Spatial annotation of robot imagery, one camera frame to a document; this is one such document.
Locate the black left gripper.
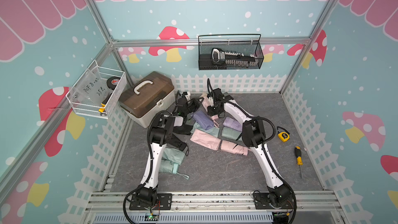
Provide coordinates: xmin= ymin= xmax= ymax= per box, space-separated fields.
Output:
xmin=183 ymin=97 xmax=204 ymax=115

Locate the pink sleeved umbrella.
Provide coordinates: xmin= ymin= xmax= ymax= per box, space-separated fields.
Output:
xmin=220 ymin=140 xmax=248 ymax=156
xmin=202 ymin=97 xmax=219 ymax=128

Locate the lilac sleeve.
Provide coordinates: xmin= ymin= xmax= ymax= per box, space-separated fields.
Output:
xmin=192 ymin=110 xmax=214 ymax=130

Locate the lilac sleeved umbrella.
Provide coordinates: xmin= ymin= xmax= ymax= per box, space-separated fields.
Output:
xmin=223 ymin=117 xmax=243 ymax=132

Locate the mint green sleeve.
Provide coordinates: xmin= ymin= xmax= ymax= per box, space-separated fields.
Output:
xmin=191 ymin=122 xmax=220 ymax=138
xmin=162 ymin=147 xmax=186 ymax=166

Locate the pink sleeve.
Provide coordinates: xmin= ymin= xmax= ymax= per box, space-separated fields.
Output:
xmin=190 ymin=129 xmax=221 ymax=150

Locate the black umbrella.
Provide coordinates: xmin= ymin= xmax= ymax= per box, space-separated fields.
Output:
xmin=169 ymin=134 xmax=189 ymax=156

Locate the pink sleeved umbrella front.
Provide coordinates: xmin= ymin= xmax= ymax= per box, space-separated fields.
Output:
xmin=220 ymin=140 xmax=248 ymax=156

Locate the mint green sleeved umbrella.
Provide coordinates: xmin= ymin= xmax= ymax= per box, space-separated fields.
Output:
xmin=221 ymin=127 xmax=242 ymax=141

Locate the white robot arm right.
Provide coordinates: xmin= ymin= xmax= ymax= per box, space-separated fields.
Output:
xmin=207 ymin=79 xmax=297 ymax=211

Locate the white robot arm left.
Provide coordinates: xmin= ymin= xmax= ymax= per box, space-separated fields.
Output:
xmin=125 ymin=93 xmax=203 ymax=211

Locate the brown lidded white toolbox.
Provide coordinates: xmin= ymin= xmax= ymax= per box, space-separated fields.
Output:
xmin=119 ymin=72 xmax=175 ymax=128

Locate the socket set in basket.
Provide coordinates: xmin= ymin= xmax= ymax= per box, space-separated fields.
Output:
xmin=211 ymin=48 xmax=258 ymax=68

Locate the yellow tape measure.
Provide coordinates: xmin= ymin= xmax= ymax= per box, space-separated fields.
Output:
xmin=277 ymin=126 xmax=290 ymax=143

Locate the black tape roll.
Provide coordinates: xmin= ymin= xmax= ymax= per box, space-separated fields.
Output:
xmin=107 ymin=76 xmax=121 ymax=91

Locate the yellow black tool in bin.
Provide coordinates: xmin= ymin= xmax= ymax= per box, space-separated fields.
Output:
xmin=98 ymin=93 xmax=112 ymax=114

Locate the black wire wall basket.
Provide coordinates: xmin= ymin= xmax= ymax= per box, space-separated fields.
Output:
xmin=198 ymin=34 xmax=264 ymax=71

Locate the clear acrylic wall bin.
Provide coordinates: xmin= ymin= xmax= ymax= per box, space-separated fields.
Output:
xmin=66 ymin=60 xmax=127 ymax=119

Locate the yellow handled screwdriver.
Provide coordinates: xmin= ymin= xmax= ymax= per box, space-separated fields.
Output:
xmin=294 ymin=146 xmax=303 ymax=179

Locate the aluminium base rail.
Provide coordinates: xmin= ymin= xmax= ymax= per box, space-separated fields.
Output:
xmin=80 ymin=191 xmax=349 ymax=224

